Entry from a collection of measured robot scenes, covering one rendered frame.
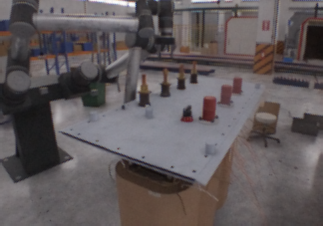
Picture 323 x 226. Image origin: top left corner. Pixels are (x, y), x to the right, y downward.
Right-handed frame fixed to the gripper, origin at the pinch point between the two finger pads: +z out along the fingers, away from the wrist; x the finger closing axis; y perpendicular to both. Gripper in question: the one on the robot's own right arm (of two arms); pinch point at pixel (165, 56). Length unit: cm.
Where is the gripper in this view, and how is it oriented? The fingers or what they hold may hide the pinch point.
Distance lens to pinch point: 161.9
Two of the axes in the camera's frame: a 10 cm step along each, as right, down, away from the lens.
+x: 9.4, 1.1, -3.4
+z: 0.0, 9.5, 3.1
